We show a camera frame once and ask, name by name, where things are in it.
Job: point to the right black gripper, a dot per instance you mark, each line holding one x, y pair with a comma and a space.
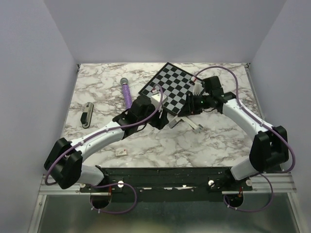
189, 108

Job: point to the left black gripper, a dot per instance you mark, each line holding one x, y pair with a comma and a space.
159, 123

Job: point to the white stapler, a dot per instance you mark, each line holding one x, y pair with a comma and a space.
197, 128

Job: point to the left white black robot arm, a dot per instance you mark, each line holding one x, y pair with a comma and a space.
65, 161

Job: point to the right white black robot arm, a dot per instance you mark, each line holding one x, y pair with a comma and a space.
268, 142

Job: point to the grey black stapler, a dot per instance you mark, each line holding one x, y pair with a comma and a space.
87, 115

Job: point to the black white chessboard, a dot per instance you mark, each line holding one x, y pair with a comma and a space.
176, 84

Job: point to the purple glitter microphone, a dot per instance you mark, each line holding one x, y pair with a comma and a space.
126, 93

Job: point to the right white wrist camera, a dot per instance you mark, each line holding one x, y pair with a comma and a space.
197, 89

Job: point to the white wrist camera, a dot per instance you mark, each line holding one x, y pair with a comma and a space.
157, 100
197, 89

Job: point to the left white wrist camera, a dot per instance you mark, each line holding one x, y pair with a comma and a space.
157, 100

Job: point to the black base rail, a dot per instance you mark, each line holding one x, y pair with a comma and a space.
168, 184

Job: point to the aluminium frame rail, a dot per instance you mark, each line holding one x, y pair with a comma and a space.
270, 207

